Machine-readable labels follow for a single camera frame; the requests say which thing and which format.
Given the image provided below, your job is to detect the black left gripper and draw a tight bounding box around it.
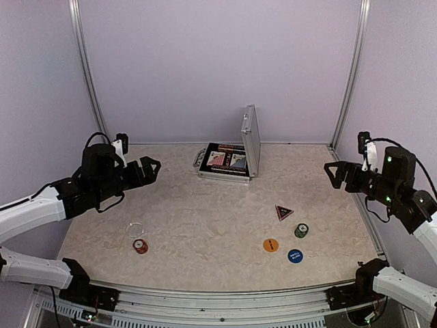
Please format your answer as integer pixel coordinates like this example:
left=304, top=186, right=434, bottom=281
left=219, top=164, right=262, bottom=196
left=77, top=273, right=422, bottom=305
left=94, top=156, right=160, bottom=203

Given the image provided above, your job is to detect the green poker chip stack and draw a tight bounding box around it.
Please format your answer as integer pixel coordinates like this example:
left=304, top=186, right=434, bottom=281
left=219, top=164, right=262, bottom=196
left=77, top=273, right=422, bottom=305
left=294, top=223, right=309, bottom=238

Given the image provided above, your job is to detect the front aluminium rail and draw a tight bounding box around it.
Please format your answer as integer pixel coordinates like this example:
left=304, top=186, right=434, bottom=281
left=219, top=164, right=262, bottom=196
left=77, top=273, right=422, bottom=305
left=23, top=279, right=424, bottom=328

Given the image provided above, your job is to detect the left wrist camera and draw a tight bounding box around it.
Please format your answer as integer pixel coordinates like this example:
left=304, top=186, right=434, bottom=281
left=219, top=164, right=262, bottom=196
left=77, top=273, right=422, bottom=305
left=112, top=133, right=129, bottom=161

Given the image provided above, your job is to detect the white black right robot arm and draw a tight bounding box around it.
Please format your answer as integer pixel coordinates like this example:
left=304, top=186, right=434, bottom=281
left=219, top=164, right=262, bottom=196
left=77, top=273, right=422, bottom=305
left=324, top=146, right=436, bottom=327

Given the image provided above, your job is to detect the orange big blind button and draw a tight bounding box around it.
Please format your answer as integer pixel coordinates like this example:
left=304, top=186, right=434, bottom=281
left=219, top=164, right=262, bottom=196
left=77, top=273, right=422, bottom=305
left=263, top=238, right=279, bottom=253

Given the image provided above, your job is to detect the aluminium frame post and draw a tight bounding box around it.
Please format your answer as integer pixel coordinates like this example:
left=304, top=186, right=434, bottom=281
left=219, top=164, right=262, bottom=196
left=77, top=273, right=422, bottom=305
left=330, top=0, right=371, bottom=151
left=68, top=0, right=110, bottom=136

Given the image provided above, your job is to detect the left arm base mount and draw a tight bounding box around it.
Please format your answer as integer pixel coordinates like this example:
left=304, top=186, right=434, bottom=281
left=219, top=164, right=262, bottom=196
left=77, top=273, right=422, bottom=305
left=59, top=284, right=119, bottom=312

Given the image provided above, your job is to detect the clear plastic ring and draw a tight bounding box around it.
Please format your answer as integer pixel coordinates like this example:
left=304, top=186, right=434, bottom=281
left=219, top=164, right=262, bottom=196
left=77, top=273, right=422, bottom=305
left=125, top=221, right=143, bottom=238

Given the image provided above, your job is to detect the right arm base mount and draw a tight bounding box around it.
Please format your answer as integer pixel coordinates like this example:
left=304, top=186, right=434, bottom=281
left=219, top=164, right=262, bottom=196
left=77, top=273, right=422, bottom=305
left=326, top=284, right=360, bottom=311

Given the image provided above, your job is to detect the right aluminium frame post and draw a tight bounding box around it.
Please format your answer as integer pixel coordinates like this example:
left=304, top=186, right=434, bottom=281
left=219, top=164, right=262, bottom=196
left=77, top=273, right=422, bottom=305
left=330, top=0, right=371, bottom=151

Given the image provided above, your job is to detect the aluminium poker set case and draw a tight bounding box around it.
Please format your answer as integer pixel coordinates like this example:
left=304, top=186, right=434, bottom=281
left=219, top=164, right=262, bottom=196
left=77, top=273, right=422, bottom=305
left=194, top=105, right=261, bottom=183

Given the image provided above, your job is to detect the blue small blind button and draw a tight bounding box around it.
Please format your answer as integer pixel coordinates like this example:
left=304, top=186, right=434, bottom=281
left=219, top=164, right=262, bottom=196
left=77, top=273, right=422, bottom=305
left=287, top=249, right=304, bottom=264

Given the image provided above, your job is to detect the red playing card deck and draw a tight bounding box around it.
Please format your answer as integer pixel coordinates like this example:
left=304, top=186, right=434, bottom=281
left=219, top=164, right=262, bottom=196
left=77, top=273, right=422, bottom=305
left=207, top=151, right=226, bottom=166

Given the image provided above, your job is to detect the blue playing card deck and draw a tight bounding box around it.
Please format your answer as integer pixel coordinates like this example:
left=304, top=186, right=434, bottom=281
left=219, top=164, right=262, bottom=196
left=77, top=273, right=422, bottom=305
left=230, top=154, right=246, bottom=169

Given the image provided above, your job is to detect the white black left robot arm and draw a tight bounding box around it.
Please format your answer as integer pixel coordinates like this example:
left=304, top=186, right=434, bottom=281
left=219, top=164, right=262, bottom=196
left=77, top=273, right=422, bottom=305
left=1, top=133, right=161, bottom=311

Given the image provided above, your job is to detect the red poker chip stack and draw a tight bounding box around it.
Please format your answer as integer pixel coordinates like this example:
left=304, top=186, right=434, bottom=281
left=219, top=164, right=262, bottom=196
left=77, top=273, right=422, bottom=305
left=132, top=238, right=148, bottom=254

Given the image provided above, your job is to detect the left aluminium frame post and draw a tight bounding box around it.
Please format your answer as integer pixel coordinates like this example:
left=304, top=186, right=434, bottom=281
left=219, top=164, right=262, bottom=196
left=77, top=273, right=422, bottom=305
left=68, top=0, right=110, bottom=136

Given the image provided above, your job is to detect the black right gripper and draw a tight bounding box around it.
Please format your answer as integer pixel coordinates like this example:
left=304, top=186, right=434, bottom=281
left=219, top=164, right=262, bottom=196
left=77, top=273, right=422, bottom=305
left=324, top=161, right=399, bottom=208

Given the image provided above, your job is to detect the black red triangular dealer button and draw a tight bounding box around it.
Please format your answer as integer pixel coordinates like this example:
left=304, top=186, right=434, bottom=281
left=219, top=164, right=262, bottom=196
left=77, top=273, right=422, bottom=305
left=275, top=205, right=294, bottom=221

